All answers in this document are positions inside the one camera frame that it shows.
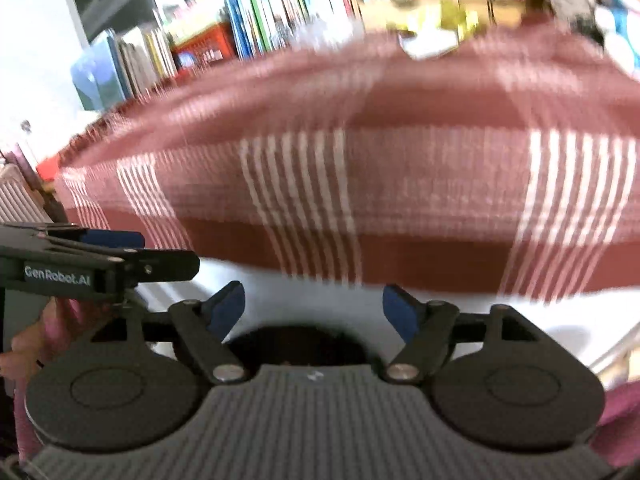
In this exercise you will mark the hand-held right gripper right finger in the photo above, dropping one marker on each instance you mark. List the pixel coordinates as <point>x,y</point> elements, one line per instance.
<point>400,312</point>

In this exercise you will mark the pink clothing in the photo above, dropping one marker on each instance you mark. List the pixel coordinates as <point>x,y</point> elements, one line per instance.
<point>620,425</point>

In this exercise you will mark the row of blue spine books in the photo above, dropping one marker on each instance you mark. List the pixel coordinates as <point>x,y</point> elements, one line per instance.
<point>270,5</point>

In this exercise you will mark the row of pale books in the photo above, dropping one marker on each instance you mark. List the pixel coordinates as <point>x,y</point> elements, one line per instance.
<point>120,70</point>

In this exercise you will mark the red plaid blanket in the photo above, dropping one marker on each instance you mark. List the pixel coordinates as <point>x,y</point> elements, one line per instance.
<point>375,160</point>

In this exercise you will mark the white plastic bag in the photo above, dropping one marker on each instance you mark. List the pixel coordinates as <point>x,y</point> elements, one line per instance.
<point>325,305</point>

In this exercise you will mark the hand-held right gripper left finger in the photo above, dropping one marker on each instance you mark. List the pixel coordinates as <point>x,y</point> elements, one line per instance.
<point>225,310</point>

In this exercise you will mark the blue plush toy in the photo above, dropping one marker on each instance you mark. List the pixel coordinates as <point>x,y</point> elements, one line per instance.
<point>622,15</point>

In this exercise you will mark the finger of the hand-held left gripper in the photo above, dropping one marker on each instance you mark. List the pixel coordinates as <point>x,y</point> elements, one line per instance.
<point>112,240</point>
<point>165,265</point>

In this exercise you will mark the stack of flat books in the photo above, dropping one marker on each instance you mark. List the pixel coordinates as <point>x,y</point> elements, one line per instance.
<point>200,12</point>

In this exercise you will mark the red plastic crate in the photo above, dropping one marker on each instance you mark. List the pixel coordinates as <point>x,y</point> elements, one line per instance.
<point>205,47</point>

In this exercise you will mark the wooden desk organizer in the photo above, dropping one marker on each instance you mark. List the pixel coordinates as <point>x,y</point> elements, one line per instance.
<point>495,10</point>

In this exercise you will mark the person's left hand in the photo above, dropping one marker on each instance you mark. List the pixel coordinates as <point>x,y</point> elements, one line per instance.
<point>27,345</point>

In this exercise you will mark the beige ribbed box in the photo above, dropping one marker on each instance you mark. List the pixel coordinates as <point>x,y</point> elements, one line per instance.
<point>20,200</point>

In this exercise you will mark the white paper bag blue print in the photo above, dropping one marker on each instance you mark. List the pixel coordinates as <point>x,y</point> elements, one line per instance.
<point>430,45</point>

